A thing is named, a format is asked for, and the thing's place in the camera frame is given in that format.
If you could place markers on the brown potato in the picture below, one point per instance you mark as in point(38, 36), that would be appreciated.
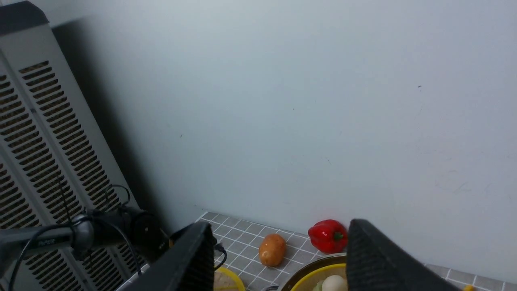
point(272, 250)

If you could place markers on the grey checked tablecloth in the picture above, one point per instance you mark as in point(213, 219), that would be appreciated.
point(241, 239)

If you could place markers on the stainless steel pot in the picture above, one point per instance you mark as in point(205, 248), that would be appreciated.
point(338, 258)

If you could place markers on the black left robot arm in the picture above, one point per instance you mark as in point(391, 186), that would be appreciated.
point(138, 229)

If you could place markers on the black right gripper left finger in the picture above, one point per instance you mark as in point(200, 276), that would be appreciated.
point(187, 266)

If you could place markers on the yellow bamboo steamer lid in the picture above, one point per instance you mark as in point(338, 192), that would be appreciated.
point(227, 280)

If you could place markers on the red bell pepper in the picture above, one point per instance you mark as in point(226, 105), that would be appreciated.
point(329, 236)

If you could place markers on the white round bun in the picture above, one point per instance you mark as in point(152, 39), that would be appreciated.
point(334, 283)

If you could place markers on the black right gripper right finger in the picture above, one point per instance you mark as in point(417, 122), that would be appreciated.
point(376, 263)

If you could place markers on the yellow bamboo steamer basket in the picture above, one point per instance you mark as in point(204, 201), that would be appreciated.
point(313, 280)

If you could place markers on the grey perforated metal cabinet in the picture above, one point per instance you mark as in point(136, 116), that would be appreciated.
point(55, 162)

